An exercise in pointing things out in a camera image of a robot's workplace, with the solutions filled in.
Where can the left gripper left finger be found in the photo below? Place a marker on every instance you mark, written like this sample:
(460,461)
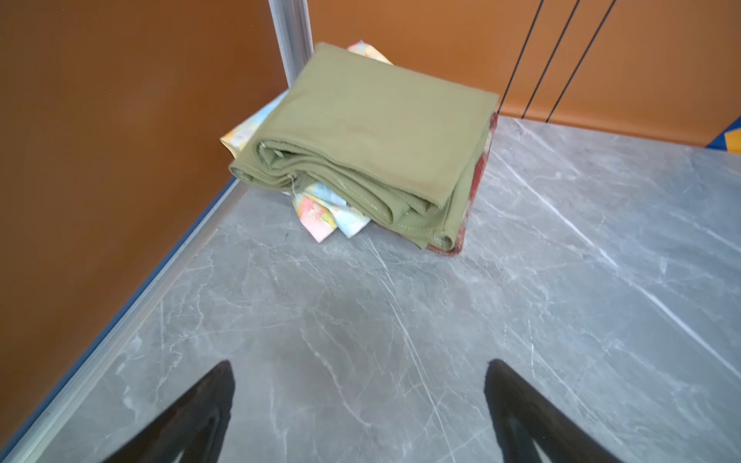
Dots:
(192,429)

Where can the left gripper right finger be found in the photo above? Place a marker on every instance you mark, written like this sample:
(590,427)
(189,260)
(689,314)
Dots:
(527,424)

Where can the red plaid skirt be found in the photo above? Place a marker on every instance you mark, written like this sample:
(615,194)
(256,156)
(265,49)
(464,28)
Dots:
(475,185)

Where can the floral pastel skirt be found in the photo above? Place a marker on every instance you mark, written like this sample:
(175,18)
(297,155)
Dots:
(319,209)

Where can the olive green skirt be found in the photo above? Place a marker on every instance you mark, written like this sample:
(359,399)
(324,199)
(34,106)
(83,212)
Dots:
(399,146)

